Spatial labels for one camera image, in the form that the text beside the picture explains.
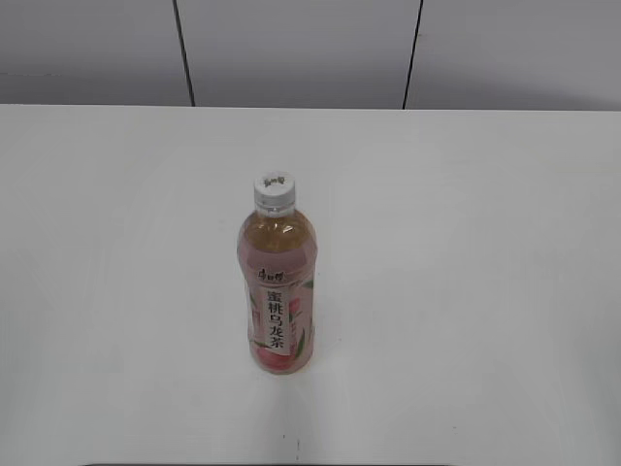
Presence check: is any white bottle cap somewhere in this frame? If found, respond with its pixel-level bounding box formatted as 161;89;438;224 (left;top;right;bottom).
253;171;296;210

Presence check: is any peach oolong tea bottle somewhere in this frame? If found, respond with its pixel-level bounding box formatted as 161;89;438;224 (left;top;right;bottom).
236;199;320;378

